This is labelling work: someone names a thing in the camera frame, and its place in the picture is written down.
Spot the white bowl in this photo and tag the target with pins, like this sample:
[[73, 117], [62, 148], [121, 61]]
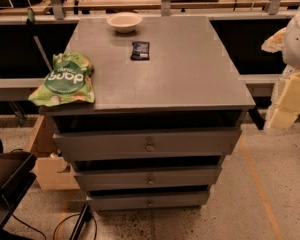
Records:
[[124, 22]]

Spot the black chair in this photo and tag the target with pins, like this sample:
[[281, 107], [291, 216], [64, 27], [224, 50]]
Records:
[[16, 177]]

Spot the grey top drawer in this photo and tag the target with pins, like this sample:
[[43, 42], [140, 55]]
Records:
[[90, 146]]

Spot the green chips bag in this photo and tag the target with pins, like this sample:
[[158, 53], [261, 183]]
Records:
[[68, 82]]

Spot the grey drawer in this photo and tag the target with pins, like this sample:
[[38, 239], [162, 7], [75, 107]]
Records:
[[149, 201], [147, 178], [90, 146]]

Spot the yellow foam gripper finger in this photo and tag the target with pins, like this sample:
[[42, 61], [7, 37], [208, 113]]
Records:
[[285, 107], [274, 43]]

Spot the grey drawer cabinet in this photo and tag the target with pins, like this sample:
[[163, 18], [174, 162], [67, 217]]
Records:
[[188, 84]]

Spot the dark blue snack packet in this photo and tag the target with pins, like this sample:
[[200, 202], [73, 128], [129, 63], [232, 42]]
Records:
[[140, 50]]

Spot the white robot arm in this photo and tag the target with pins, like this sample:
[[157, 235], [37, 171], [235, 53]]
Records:
[[290, 53]]

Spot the wooden box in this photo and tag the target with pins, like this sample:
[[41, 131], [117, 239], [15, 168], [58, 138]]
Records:
[[52, 171]]

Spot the grey bottom drawer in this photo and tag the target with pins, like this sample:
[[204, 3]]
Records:
[[149, 201]]

